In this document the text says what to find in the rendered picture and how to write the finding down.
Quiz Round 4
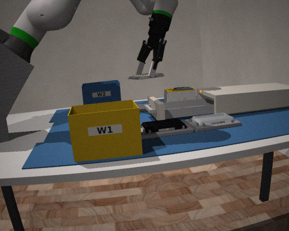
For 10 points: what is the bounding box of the yellow open bin labelled w1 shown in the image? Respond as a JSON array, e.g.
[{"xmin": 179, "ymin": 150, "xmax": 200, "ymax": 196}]
[{"xmin": 68, "ymin": 100, "xmax": 143, "ymax": 162}]

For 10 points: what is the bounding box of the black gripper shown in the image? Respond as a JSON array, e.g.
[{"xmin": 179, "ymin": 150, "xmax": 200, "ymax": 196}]
[{"xmin": 135, "ymin": 26, "xmax": 167, "ymax": 78}]

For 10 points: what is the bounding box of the blue bench mat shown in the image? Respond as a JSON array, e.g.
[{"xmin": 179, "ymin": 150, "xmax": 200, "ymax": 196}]
[{"xmin": 22, "ymin": 107, "xmax": 289, "ymax": 169}]

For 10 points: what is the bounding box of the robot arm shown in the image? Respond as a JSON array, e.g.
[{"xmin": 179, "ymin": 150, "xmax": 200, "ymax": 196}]
[{"xmin": 0, "ymin": 0, "xmax": 178, "ymax": 63}]

